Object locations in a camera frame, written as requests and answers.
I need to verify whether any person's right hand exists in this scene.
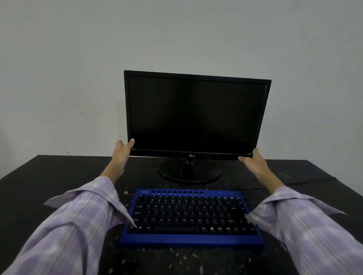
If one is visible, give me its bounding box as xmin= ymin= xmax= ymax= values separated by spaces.
xmin=238 ymin=148 xmax=268 ymax=180

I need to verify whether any person's left forearm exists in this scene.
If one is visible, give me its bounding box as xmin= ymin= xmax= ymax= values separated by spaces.
xmin=0 ymin=163 xmax=138 ymax=275

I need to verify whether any person's left hand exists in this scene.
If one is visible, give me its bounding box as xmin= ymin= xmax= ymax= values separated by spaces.
xmin=111 ymin=138 xmax=135 ymax=174

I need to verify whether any person's right forearm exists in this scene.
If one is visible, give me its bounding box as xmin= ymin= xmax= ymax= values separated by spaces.
xmin=246 ymin=169 xmax=363 ymax=275

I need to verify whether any black computer monitor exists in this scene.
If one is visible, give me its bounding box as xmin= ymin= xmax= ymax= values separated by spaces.
xmin=124 ymin=70 xmax=272 ymax=183

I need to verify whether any blue keyboard with black keys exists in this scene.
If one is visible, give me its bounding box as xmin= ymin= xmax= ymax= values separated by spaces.
xmin=119 ymin=189 xmax=264 ymax=247

